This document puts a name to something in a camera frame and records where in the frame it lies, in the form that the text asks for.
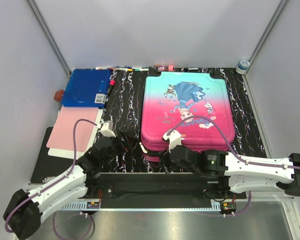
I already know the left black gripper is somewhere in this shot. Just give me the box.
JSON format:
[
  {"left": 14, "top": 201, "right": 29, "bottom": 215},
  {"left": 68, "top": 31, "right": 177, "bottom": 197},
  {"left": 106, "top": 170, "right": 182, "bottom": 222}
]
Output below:
[{"left": 100, "top": 130, "right": 138, "bottom": 165}]

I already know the pink teal hardshell suitcase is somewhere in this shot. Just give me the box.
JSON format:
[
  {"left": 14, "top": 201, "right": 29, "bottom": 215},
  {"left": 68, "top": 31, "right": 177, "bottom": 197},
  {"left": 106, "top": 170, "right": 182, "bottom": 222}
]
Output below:
[{"left": 140, "top": 68, "right": 235, "bottom": 162}]

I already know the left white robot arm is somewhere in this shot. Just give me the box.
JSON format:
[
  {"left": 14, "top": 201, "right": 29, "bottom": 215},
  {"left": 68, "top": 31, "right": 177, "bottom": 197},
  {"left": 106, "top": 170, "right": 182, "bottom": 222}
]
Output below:
[{"left": 3, "top": 132, "right": 132, "bottom": 240}]

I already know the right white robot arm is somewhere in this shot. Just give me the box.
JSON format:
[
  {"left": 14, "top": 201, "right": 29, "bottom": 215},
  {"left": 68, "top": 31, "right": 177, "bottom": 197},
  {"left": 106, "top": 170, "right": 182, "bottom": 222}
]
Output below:
[{"left": 159, "top": 145, "right": 300, "bottom": 199}]

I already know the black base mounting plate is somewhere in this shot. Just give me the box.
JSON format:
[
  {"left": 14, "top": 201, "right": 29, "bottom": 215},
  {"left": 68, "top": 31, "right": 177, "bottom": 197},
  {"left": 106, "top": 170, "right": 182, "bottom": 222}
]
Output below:
[{"left": 80, "top": 172, "right": 235, "bottom": 199}]

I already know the pink white board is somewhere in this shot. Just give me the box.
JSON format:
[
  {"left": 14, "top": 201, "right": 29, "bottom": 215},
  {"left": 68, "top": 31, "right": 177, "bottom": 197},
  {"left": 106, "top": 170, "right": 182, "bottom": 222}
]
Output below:
[{"left": 46, "top": 106, "right": 103, "bottom": 159}]

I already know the black clipboard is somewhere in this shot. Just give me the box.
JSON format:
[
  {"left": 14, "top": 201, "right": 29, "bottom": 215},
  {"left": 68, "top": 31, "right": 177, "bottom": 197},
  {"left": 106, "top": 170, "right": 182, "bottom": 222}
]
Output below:
[{"left": 30, "top": 127, "right": 73, "bottom": 184}]

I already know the blue folder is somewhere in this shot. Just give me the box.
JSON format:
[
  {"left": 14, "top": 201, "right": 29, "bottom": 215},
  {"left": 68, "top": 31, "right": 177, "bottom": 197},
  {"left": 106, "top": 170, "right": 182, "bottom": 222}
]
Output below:
[{"left": 60, "top": 69, "right": 112, "bottom": 109}]

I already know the red capped black marker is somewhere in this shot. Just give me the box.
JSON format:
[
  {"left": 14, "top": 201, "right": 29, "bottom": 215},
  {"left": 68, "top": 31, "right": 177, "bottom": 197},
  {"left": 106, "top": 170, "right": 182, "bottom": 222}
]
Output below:
[{"left": 107, "top": 79, "right": 116, "bottom": 96}]

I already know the brown red round object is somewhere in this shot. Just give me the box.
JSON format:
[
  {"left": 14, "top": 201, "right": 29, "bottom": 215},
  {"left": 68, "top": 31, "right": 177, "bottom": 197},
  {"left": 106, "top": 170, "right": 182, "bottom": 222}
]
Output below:
[{"left": 53, "top": 89, "right": 65, "bottom": 103}]

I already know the colourful marker pen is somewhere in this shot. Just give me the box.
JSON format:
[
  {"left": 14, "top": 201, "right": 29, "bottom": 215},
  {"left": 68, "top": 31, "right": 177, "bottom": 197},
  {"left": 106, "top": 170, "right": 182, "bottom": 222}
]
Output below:
[{"left": 109, "top": 66, "right": 133, "bottom": 72}]

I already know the teal capped marker pen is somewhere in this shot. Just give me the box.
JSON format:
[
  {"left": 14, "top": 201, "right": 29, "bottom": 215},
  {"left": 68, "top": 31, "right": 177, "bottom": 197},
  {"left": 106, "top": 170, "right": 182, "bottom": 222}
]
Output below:
[{"left": 131, "top": 67, "right": 149, "bottom": 72}]

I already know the black marker pen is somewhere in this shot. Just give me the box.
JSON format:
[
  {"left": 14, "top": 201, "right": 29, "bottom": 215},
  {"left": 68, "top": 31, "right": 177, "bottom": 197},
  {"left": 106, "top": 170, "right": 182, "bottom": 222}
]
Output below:
[{"left": 181, "top": 67, "right": 199, "bottom": 72}]

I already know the pink patterned tube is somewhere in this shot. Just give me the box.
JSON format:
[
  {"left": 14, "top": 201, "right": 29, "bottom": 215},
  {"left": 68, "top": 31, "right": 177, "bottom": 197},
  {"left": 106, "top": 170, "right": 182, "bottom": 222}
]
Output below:
[{"left": 154, "top": 65, "right": 175, "bottom": 73}]

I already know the blue lidded small jar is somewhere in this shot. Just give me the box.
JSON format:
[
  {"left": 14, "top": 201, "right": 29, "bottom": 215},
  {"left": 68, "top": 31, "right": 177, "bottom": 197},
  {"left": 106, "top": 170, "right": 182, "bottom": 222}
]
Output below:
[{"left": 235, "top": 59, "right": 250, "bottom": 75}]

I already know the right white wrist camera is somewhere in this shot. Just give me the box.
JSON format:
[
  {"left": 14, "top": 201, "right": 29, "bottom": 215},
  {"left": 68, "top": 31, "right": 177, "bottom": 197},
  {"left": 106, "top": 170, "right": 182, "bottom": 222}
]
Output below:
[{"left": 162, "top": 130, "right": 182, "bottom": 152}]

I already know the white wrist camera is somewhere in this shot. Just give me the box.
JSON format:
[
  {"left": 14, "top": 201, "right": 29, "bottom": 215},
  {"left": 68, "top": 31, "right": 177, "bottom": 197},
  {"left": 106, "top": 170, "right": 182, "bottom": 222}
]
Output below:
[
  {"left": 162, "top": 130, "right": 182, "bottom": 152},
  {"left": 96, "top": 120, "right": 116, "bottom": 138}
]

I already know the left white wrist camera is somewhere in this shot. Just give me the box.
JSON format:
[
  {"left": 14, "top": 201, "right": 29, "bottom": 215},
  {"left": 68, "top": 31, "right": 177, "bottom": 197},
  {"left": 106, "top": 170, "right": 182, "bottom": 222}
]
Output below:
[{"left": 96, "top": 120, "right": 116, "bottom": 138}]

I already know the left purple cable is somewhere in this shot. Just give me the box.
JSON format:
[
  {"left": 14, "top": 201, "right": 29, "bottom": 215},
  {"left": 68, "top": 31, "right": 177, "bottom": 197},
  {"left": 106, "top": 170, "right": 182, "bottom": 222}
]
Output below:
[{"left": 4, "top": 119, "right": 101, "bottom": 240}]

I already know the purple cable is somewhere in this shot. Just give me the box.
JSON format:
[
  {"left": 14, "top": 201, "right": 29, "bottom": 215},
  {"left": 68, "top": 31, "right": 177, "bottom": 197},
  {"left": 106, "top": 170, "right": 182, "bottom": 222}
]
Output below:
[
  {"left": 164, "top": 116, "right": 300, "bottom": 217},
  {"left": 4, "top": 119, "right": 101, "bottom": 240}
]

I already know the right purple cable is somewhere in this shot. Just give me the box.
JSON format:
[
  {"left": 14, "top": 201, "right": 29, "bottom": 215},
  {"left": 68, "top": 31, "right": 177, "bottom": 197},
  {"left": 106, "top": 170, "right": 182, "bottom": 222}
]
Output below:
[{"left": 164, "top": 116, "right": 300, "bottom": 217}]

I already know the aluminium rail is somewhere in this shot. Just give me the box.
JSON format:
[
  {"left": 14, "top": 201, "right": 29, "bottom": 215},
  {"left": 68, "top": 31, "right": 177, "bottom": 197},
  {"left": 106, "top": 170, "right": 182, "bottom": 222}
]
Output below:
[{"left": 58, "top": 195, "right": 295, "bottom": 212}]

